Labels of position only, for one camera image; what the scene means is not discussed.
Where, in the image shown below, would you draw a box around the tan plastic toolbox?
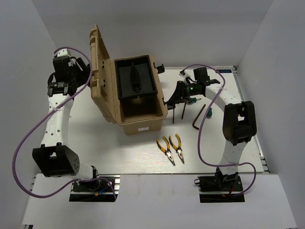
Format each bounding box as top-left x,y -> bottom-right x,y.
90,26 -> 168,135

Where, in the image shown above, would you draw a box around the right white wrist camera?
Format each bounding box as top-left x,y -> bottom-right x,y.
179,70 -> 192,84

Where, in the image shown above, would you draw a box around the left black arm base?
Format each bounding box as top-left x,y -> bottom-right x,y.
69,175 -> 121,202

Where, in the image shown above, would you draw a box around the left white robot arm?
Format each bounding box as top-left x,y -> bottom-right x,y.
32,51 -> 101,190

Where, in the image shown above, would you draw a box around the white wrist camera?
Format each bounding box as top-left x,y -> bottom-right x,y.
179,70 -> 192,84
53,48 -> 71,58

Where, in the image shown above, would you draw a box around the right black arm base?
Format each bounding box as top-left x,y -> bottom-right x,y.
194,171 -> 245,203

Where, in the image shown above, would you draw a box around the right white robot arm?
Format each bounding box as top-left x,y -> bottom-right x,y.
166,65 -> 257,190

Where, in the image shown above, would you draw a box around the yellow black pliers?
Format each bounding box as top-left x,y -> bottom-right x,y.
156,136 -> 175,166
169,134 -> 185,164

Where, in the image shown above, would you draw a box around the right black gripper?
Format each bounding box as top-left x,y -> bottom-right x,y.
169,81 -> 201,104

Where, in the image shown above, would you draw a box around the large brown hex key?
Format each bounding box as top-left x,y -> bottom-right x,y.
192,104 -> 206,130

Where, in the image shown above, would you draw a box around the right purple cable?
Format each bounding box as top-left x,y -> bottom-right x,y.
182,63 -> 257,198

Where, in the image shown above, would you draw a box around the black toolbox tray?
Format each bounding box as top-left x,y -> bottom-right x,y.
114,55 -> 157,100

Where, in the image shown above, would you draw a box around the green stubby screwdriver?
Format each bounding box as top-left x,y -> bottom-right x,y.
206,108 -> 213,118
187,98 -> 197,105

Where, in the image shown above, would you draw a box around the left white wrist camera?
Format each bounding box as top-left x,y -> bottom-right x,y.
53,48 -> 71,58

